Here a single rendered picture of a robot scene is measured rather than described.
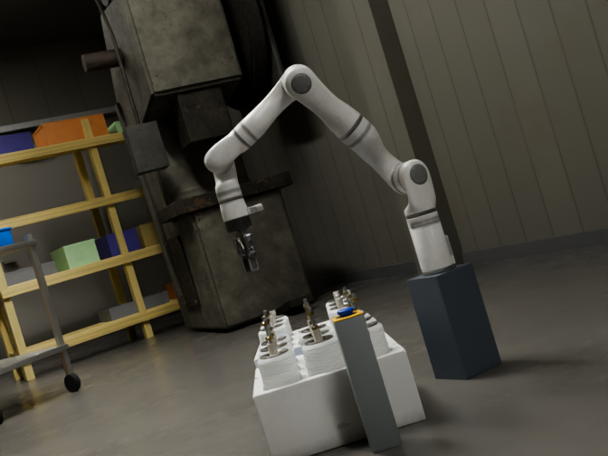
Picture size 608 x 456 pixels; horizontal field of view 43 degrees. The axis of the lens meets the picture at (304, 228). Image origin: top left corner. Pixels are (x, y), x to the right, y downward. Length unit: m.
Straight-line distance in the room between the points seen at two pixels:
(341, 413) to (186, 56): 3.74
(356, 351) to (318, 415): 0.23
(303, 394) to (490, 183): 2.92
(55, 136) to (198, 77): 1.76
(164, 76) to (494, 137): 2.17
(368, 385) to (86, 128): 5.19
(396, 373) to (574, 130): 2.49
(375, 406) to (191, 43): 3.90
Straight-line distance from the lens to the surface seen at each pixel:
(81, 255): 6.53
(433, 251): 2.22
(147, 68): 5.27
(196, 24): 5.43
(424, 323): 2.28
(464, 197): 4.82
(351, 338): 1.78
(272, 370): 1.95
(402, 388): 1.95
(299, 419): 1.94
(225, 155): 2.16
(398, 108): 4.87
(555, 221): 4.40
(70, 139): 6.69
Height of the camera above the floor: 0.55
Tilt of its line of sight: level
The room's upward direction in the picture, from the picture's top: 17 degrees counter-clockwise
